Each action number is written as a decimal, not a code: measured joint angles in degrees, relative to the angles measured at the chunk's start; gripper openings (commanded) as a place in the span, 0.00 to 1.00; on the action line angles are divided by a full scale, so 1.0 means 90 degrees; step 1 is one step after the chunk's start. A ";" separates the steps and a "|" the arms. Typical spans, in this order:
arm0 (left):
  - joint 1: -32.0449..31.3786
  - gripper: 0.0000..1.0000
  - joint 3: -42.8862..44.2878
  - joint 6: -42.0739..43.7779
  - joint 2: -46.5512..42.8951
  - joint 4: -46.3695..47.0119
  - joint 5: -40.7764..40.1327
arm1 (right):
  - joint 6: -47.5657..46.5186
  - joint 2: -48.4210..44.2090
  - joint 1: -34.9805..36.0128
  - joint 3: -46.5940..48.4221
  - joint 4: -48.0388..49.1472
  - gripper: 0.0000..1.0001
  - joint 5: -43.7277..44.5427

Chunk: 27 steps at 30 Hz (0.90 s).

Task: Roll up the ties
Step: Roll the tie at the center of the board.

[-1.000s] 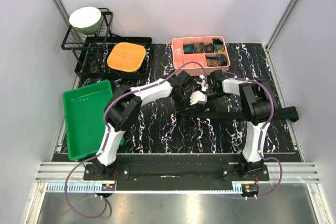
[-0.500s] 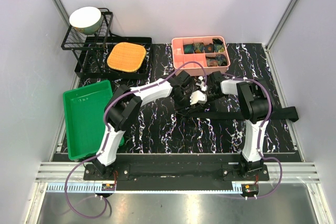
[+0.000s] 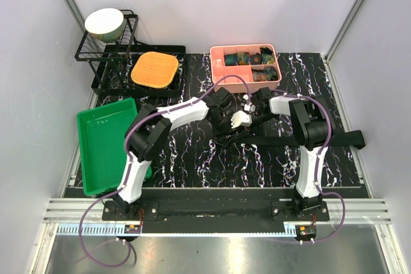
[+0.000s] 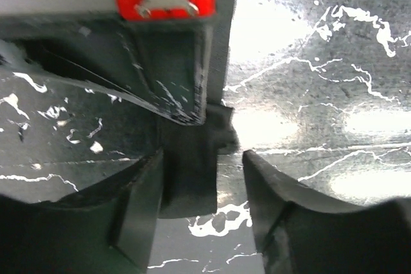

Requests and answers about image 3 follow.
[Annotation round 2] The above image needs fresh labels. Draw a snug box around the green plastic tray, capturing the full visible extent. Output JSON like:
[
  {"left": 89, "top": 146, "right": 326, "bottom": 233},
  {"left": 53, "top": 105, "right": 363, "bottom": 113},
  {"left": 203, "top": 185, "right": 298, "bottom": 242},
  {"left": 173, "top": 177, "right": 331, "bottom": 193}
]
[{"left": 76, "top": 98, "right": 137, "bottom": 196}]

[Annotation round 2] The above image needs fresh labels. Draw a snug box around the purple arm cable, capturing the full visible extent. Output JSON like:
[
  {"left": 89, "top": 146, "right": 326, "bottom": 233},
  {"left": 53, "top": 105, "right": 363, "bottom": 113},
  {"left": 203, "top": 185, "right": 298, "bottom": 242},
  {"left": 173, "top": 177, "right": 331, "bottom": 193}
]
[
  {"left": 266, "top": 89, "right": 346, "bottom": 243},
  {"left": 77, "top": 74, "right": 252, "bottom": 269}
]

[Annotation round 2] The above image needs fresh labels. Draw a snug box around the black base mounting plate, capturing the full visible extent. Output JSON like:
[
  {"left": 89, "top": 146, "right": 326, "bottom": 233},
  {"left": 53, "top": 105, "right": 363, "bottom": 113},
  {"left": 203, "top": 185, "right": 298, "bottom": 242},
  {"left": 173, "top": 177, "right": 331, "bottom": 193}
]
[{"left": 102, "top": 187, "right": 330, "bottom": 222}]

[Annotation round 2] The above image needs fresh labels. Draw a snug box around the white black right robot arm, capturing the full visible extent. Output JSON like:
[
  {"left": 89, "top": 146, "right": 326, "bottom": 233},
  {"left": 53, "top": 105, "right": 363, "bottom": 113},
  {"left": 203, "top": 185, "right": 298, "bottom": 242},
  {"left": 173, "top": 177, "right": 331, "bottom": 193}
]
[{"left": 252, "top": 87, "right": 335, "bottom": 221}]

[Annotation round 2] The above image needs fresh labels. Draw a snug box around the rolled colourful large tie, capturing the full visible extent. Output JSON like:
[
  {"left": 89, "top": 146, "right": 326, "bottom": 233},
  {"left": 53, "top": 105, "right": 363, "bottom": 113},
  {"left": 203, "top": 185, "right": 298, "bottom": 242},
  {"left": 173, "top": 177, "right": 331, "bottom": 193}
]
[{"left": 251, "top": 66, "right": 279, "bottom": 82}]

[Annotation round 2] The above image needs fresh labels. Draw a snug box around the black marbled table mat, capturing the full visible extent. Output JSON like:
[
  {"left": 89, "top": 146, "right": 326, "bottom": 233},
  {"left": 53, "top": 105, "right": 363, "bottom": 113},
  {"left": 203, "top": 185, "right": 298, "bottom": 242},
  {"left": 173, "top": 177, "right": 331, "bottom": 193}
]
[{"left": 62, "top": 51, "right": 373, "bottom": 199}]

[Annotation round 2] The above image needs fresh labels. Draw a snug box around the orange woven square mat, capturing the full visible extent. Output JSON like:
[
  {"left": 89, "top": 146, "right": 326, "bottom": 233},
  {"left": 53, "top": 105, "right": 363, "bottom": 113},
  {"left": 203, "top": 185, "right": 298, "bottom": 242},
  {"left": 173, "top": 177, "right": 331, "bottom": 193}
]
[{"left": 130, "top": 51, "right": 179, "bottom": 89}]

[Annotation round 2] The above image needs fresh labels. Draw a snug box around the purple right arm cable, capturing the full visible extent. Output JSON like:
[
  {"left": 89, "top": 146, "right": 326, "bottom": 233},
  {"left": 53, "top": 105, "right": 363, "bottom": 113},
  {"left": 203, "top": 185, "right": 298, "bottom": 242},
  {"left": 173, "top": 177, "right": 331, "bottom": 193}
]
[{"left": 266, "top": 89, "right": 346, "bottom": 243}]

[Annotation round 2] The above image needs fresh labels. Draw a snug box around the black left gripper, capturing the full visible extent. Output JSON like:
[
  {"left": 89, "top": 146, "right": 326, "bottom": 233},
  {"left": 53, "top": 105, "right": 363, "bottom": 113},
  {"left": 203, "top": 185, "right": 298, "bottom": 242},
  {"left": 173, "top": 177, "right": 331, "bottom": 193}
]
[{"left": 207, "top": 112, "right": 238, "bottom": 147}]

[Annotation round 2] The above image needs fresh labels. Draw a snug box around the white green ceramic bowl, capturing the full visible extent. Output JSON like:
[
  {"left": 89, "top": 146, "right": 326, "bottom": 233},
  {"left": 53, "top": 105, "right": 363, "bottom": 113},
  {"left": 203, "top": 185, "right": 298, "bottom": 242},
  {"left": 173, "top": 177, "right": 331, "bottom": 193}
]
[{"left": 85, "top": 8, "right": 126, "bottom": 43}]

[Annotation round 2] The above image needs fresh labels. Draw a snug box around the rolled black green tie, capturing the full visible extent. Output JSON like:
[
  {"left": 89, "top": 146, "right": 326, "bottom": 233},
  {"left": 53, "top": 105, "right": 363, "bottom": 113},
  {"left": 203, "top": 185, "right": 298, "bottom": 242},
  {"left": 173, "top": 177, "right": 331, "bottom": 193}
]
[{"left": 260, "top": 47, "right": 276, "bottom": 64}]

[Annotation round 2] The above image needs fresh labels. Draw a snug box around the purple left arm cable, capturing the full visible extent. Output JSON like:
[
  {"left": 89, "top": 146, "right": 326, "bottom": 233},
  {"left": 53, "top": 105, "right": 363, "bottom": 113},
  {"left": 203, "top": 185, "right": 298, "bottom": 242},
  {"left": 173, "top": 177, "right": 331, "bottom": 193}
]
[{"left": 77, "top": 74, "right": 252, "bottom": 269}]

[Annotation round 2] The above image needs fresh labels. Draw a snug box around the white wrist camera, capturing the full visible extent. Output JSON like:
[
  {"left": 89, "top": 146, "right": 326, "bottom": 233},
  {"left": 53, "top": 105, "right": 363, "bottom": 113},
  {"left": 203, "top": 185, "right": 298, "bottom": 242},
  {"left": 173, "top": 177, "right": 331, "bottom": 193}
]
[
  {"left": 241, "top": 94, "right": 256, "bottom": 113},
  {"left": 231, "top": 110, "right": 252, "bottom": 129}
]

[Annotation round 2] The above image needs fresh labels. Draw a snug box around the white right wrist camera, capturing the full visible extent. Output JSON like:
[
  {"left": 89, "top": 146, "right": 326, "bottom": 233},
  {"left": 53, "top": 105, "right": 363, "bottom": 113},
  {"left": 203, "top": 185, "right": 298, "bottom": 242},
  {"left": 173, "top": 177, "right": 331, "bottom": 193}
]
[{"left": 241, "top": 94, "right": 256, "bottom": 113}]

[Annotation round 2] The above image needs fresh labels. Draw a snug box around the rolled dark teal tie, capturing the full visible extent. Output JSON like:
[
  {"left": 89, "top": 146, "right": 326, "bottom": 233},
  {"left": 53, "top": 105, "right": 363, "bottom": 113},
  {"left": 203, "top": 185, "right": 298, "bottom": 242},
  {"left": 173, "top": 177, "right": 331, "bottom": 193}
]
[{"left": 224, "top": 53, "right": 238, "bottom": 66}]

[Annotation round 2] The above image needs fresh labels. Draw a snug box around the black wire dish rack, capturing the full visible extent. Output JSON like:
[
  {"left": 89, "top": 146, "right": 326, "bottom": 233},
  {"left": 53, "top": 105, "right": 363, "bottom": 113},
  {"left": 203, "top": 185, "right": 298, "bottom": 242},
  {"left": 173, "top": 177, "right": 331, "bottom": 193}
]
[{"left": 74, "top": 10, "right": 187, "bottom": 98}]

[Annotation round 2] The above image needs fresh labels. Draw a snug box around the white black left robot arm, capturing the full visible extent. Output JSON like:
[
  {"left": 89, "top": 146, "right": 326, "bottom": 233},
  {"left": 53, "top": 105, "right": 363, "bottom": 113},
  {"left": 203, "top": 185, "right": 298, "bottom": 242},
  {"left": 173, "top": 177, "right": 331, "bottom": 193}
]
[{"left": 112, "top": 88, "right": 234, "bottom": 220}]

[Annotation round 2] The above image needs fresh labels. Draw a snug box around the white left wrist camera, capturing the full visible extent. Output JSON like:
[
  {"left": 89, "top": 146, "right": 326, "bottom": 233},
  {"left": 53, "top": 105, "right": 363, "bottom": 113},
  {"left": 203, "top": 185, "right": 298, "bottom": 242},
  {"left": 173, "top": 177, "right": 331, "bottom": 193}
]
[{"left": 231, "top": 110, "right": 252, "bottom": 129}]

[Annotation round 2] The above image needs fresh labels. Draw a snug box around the rolled green patterned tie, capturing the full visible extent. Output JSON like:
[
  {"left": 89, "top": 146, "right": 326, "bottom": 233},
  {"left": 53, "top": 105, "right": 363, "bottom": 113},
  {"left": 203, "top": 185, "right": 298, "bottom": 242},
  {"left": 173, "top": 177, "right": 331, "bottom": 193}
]
[{"left": 236, "top": 52, "right": 250, "bottom": 65}]

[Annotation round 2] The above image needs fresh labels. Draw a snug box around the pink divided organizer box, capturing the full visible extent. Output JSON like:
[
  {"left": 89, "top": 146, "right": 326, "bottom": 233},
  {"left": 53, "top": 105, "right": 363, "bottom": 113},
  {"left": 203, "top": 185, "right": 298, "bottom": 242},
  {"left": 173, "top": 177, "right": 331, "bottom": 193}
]
[{"left": 209, "top": 44, "right": 282, "bottom": 94}]

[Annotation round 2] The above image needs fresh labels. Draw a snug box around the rolled orange dark tie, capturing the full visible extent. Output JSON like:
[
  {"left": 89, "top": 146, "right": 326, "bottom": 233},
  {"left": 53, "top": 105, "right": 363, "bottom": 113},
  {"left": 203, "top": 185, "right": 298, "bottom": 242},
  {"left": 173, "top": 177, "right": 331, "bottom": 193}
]
[{"left": 250, "top": 53, "right": 262, "bottom": 65}]

